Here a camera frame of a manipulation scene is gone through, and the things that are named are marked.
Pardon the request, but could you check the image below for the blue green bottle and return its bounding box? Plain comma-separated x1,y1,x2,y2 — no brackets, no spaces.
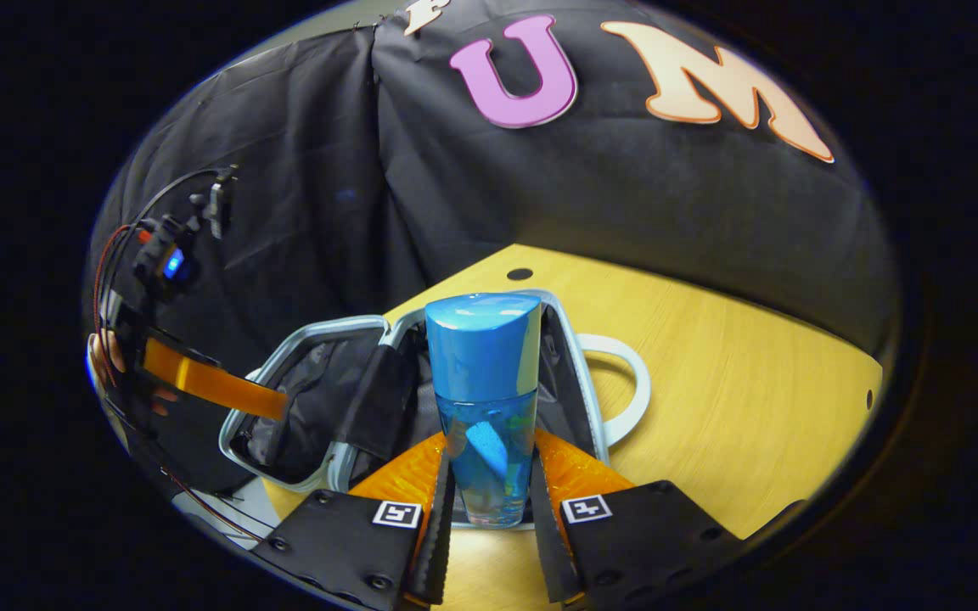
424,292,542,530

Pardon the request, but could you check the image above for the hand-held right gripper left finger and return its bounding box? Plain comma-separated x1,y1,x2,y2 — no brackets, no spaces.
251,431,456,608

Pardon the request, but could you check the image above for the red cable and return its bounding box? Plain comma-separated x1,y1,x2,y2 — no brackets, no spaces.
92,222,155,340

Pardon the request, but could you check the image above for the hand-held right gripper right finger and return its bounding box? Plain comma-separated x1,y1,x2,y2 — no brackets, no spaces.
530,427,749,605

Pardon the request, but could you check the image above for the pale blue suitcase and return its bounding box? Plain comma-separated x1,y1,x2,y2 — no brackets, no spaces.
217,289,653,531

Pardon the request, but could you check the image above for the black backdrop cloth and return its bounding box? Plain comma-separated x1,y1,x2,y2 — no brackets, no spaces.
86,0,902,493

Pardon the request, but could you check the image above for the black cable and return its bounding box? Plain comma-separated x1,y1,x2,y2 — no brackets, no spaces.
98,167,227,340

